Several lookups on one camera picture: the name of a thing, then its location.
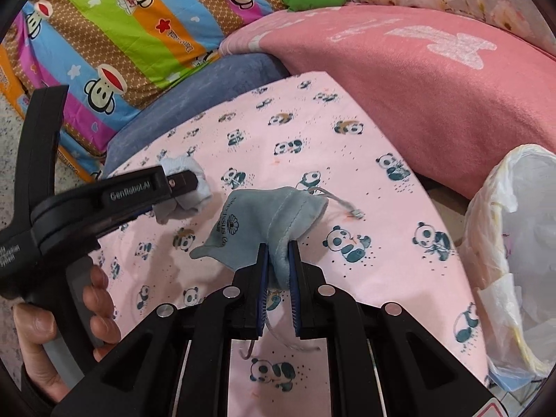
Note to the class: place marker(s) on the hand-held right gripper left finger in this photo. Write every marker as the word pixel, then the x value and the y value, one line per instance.
pixel 262 295

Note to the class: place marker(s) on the striped cartoon print quilt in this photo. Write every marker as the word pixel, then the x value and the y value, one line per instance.
pixel 130 30

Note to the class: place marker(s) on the pink panda print sheet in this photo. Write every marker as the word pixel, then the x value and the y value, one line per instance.
pixel 304 117

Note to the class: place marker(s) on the light blue cloth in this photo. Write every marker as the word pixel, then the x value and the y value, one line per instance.
pixel 512 381

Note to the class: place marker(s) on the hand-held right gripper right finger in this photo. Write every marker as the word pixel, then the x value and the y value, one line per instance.
pixel 294 295

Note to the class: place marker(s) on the person's left hand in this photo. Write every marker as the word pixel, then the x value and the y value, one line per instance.
pixel 32 334

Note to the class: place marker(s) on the person's left forearm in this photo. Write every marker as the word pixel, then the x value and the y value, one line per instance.
pixel 34 402

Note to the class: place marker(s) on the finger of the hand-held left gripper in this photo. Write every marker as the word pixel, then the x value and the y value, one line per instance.
pixel 139 219
pixel 184 181

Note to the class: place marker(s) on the blue velvet cushion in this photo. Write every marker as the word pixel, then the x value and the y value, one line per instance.
pixel 173 104

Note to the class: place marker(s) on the bin with white plastic bag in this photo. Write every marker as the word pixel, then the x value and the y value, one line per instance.
pixel 521 226

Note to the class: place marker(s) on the grey sock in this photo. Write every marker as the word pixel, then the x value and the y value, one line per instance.
pixel 195 200

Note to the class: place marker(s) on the pink fleece blanket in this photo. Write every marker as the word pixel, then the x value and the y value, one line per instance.
pixel 412 95

